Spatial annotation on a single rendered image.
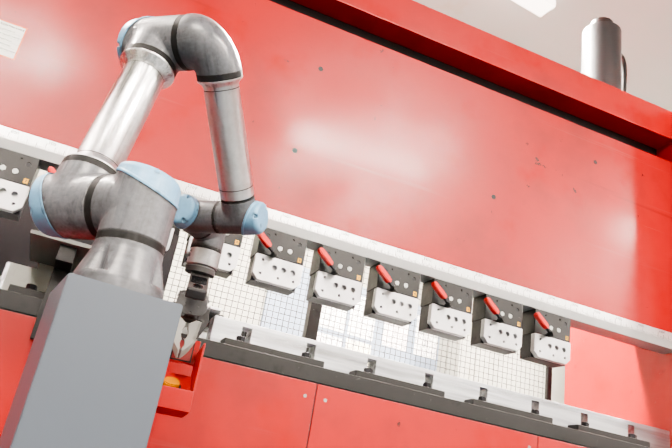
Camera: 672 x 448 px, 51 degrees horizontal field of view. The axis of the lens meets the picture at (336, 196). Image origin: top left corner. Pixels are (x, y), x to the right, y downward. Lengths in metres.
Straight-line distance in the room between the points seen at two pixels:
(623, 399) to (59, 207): 2.40
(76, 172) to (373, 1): 1.60
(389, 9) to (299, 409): 1.47
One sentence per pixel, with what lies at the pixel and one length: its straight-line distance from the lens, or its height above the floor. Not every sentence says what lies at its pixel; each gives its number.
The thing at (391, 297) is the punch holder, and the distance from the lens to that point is 2.24.
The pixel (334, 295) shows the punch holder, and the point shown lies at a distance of 2.16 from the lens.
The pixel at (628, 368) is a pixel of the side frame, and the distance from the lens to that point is 3.13.
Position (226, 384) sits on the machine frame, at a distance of 1.91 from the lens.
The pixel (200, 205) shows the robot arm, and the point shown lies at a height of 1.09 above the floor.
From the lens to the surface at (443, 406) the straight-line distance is 2.15.
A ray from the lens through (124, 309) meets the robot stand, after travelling 1.12.
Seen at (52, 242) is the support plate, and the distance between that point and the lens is 1.81.
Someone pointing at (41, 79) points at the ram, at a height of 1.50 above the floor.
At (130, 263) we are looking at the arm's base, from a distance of 1.16.
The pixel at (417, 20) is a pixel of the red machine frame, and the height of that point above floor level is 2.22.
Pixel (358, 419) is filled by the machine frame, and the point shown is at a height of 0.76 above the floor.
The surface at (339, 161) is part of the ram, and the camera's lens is 2.31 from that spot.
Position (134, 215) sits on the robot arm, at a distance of 1.19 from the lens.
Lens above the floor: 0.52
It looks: 24 degrees up
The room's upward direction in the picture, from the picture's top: 10 degrees clockwise
